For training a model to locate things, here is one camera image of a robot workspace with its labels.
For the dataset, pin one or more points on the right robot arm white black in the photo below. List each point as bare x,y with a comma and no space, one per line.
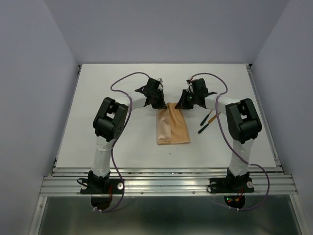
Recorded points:
242,118

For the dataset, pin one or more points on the gold fork black handle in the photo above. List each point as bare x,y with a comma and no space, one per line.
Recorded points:
206,117

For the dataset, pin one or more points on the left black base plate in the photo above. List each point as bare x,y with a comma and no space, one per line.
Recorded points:
110,186

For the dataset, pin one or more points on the peach cloth napkin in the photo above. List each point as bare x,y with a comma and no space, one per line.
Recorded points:
171,127

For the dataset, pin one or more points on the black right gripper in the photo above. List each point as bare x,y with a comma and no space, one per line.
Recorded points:
181,104

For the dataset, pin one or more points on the aluminium rail frame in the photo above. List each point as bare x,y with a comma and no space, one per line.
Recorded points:
166,186

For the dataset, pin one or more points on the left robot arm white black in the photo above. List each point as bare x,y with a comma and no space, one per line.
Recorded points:
111,120

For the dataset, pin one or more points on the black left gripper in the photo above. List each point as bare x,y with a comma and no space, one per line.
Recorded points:
161,105

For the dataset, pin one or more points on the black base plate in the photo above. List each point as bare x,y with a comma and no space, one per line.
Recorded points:
110,186
224,185

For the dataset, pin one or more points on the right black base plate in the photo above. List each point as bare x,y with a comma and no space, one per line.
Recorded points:
224,185

